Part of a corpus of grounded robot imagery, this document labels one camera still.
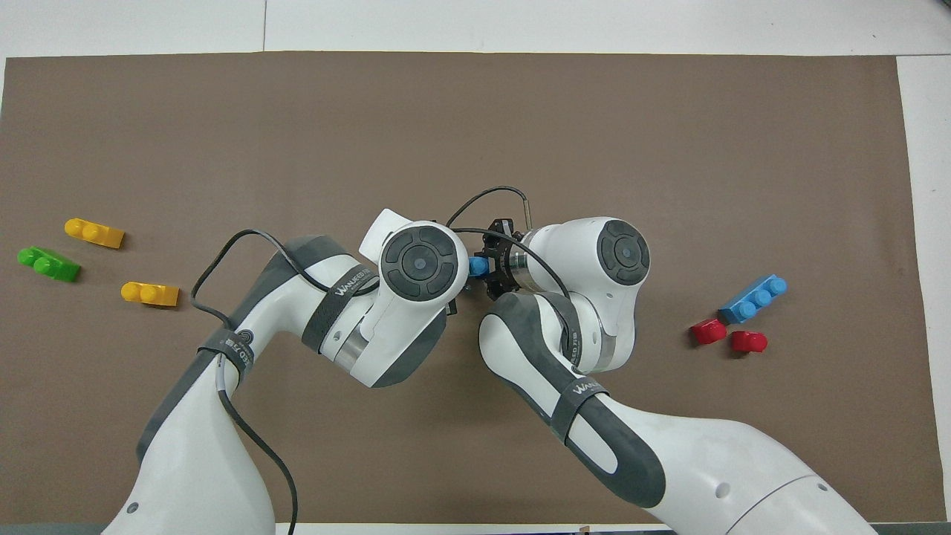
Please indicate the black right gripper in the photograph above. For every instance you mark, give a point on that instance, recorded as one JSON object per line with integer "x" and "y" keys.
{"x": 496, "y": 241}

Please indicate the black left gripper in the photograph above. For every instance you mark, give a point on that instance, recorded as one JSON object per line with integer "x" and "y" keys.
{"x": 451, "y": 305}

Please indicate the blue toy block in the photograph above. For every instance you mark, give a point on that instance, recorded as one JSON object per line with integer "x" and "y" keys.
{"x": 479, "y": 266}
{"x": 752, "y": 299}

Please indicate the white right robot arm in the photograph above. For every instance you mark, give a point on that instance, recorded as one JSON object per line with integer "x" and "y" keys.
{"x": 706, "y": 461}

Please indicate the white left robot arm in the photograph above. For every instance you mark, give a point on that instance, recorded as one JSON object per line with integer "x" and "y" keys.
{"x": 223, "y": 461}

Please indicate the red toy block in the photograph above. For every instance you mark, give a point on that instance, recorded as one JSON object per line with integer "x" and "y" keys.
{"x": 749, "y": 342}
{"x": 709, "y": 331}

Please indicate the yellow toy block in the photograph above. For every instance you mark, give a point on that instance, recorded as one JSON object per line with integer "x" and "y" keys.
{"x": 151, "y": 294}
{"x": 95, "y": 233}

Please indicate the green toy block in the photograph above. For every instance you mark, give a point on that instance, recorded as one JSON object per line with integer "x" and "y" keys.
{"x": 49, "y": 264}

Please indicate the brown table mat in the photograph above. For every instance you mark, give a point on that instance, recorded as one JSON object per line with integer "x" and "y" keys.
{"x": 475, "y": 111}

